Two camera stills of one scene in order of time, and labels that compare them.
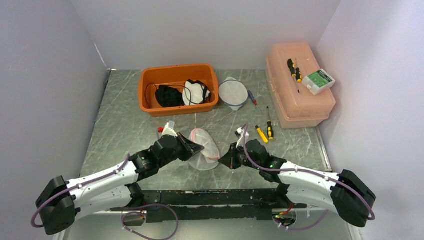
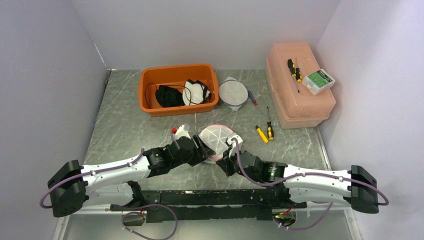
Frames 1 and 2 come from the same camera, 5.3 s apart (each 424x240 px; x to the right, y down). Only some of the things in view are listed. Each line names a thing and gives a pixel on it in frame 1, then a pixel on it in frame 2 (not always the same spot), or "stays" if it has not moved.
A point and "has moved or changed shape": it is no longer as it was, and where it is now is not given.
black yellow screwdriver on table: [269, 128] stays
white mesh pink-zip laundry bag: [207, 158] has moved or changed shape
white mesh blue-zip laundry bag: [233, 93] stays
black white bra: [191, 92] stays
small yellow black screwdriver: [263, 137] stays
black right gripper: [230, 158] to [225, 163]
